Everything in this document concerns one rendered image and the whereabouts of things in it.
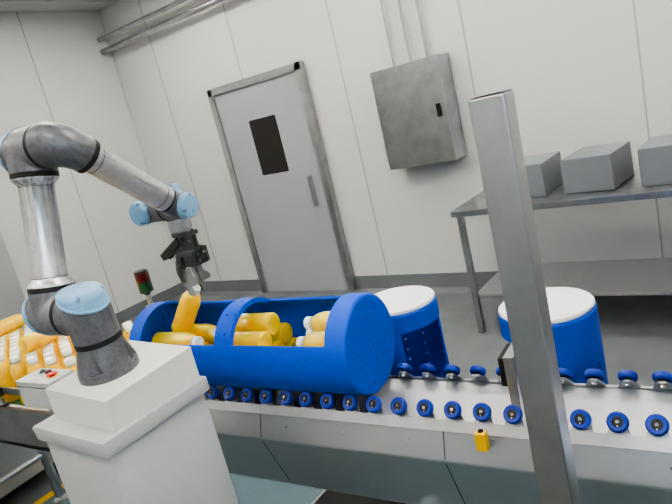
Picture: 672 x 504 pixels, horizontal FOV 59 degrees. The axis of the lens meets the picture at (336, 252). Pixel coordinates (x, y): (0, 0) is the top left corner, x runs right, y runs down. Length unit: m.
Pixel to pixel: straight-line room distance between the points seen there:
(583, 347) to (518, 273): 0.81
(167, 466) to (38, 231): 0.67
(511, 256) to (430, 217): 4.19
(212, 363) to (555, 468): 1.07
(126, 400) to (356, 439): 0.62
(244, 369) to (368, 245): 3.93
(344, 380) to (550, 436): 0.62
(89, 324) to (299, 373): 0.56
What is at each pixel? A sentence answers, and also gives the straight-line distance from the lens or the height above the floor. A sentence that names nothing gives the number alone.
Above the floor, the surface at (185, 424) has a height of 1.06.
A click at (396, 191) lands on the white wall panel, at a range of 5.32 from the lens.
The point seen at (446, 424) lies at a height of 0.93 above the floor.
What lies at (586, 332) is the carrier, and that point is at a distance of 1.84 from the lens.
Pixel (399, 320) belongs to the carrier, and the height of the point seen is 1.01.
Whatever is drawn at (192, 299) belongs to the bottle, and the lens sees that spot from 2.04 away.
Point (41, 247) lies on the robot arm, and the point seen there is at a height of 1.58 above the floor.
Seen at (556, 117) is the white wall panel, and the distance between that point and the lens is 4.70.
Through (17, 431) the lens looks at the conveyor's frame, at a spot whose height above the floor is 0.79.
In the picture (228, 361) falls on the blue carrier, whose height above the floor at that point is 1.10.
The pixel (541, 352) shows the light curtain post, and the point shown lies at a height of 1.25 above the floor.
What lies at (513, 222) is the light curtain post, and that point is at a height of 1.49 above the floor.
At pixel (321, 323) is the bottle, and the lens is 1.72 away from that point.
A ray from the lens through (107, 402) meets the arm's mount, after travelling 1.50.
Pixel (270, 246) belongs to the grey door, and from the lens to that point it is 6.33.
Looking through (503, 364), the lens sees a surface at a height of 1.06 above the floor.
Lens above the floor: 1.74
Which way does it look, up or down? 13 degrees down
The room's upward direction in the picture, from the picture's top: 14 degrees counter-clockwise
